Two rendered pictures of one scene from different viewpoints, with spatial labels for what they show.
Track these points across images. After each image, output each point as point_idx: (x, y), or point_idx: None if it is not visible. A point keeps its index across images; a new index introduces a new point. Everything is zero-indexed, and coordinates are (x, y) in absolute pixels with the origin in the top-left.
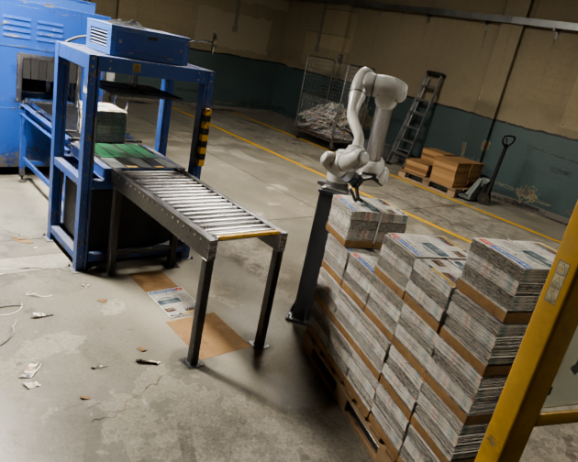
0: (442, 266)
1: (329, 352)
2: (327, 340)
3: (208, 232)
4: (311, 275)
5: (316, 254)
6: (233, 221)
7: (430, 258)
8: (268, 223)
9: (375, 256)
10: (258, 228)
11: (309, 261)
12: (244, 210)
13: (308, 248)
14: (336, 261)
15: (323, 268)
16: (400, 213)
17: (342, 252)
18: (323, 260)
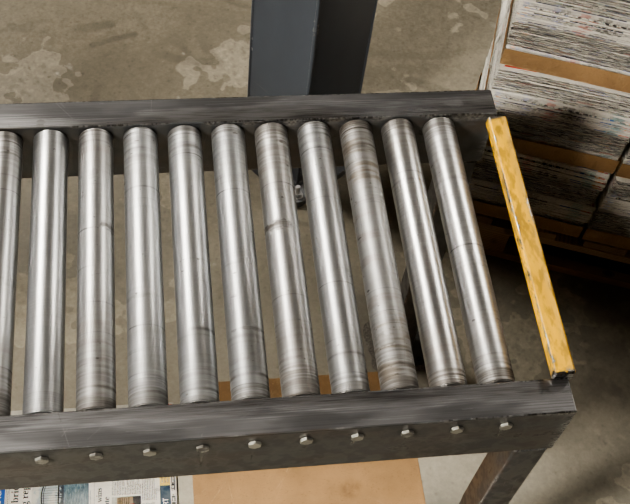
0: None
1: (618, 232)
2: (599, 212)
3: (463, 371)
4: (333, 66)
5: (343, 8)
6: (342, 217)
7: None
8: (389, 105)
9: None
10: (420, 162)
11: (326, 41)
12: (239, 120)
13: (321, 14)
14: (608, 43)
15: (510, 67)
16: None
17: None
18: (512, 51)
